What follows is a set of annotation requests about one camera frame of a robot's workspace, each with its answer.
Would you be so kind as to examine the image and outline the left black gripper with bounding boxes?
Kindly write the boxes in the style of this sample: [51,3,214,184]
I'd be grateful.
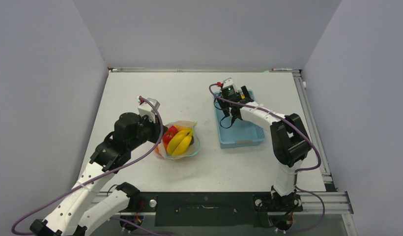
[127,113,168,151]

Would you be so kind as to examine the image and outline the orange fruit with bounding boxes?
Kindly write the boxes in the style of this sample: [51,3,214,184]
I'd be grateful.
[154,147,161,155]

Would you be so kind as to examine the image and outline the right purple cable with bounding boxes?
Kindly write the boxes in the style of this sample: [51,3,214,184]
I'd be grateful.
[208,83,326,234]

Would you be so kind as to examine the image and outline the green lime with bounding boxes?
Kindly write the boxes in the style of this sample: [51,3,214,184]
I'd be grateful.
[189,136,194,146]

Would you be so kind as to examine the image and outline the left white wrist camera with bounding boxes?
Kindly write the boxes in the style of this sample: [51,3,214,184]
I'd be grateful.
[138,96,160,123]

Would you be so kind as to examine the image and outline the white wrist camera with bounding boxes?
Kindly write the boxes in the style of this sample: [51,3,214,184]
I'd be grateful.
[216,78,234,89]
[138,96,160,123]

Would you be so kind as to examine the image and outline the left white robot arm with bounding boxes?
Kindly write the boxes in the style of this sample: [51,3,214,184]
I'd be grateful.
[29,109,166,236]

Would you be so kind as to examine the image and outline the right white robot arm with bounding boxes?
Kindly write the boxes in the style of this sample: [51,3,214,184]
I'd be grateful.
[216,82,311,211]

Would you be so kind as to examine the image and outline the yellow banana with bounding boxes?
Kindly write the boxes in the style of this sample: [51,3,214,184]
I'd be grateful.
[166,130,193,156]

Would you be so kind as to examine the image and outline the red apple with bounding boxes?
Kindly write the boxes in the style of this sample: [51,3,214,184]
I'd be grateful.
[162,125,178,145]

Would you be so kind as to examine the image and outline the blue plastic basket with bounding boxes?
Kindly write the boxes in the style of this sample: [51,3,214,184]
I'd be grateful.
[214,101,266,149]

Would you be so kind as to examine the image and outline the clear zip top bag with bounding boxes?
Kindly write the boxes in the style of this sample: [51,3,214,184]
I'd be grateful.
[153,120,201,160]

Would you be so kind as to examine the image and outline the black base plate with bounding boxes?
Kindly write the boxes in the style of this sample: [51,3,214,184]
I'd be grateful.
[133,191,280,228]

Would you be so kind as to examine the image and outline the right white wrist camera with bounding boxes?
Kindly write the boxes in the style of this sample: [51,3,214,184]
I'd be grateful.
[216,78,234,89]

